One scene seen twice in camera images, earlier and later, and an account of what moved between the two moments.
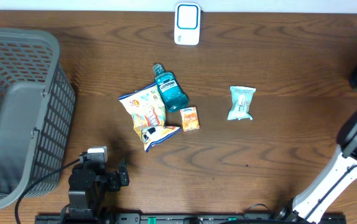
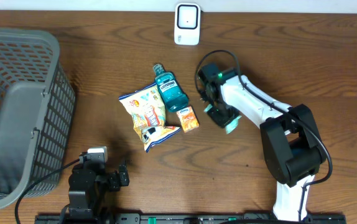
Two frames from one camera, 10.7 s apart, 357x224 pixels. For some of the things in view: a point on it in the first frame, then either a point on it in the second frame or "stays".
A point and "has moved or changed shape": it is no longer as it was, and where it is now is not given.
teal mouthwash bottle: x=174 y=97 stays
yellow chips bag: x=147 y=108 stays
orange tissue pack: x=190 y=119 stays
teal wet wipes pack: x=242 y=98 has moved or changed shape
